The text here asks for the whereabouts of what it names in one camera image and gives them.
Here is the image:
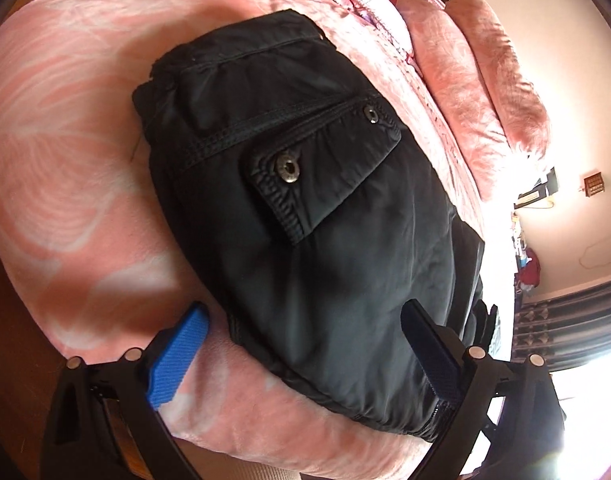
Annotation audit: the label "dark patterned curtain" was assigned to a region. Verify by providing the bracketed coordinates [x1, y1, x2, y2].
[509, 280, 611, 377]

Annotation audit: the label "pink printed bed blanket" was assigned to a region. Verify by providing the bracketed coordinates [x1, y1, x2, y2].
[0, 0, 517, 480]

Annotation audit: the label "window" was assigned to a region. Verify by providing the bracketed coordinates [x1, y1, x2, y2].
[549, 350, 611, 462]

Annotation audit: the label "black quilted pants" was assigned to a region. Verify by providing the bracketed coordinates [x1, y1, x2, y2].
[132, 9, 502, 429]

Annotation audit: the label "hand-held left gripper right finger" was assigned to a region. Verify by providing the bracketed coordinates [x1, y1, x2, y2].
[400, 298, 569, 480]

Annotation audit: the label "pink white folded cloth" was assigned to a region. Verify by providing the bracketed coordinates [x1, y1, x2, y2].
[327, 0, 417, 64]

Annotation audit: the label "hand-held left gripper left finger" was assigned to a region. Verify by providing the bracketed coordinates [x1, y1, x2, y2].
[38, 302, 211, 480]

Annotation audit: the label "red cloth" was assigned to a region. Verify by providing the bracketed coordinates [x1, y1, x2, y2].
[522, 249, 543, 289]

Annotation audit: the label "pink pillow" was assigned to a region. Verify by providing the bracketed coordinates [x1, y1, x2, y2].
[446, 0, 552, 157]
[396, 0, 512, 202]

